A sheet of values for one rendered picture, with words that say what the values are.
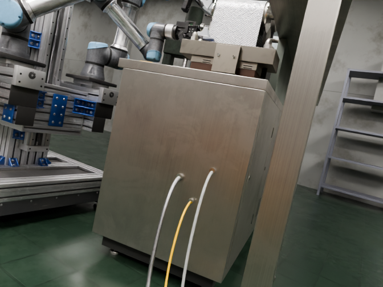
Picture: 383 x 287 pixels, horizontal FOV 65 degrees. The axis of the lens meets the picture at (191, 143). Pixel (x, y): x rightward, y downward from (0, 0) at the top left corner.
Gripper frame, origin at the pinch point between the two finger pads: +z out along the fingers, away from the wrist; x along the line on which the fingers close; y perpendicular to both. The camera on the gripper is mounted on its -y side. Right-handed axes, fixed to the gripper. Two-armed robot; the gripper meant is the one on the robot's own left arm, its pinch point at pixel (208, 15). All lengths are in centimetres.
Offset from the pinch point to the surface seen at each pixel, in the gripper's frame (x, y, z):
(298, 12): -33, 23, 41
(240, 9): -5.5, 12.2, 12.3
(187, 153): -31, -41, 55
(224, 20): -5.5, 3.9, 10.6
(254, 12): -5.5, 16.0, 17.7
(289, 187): -82, -11, 84
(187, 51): -25.2, -16.8, 19.2
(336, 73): 400, 104, 16
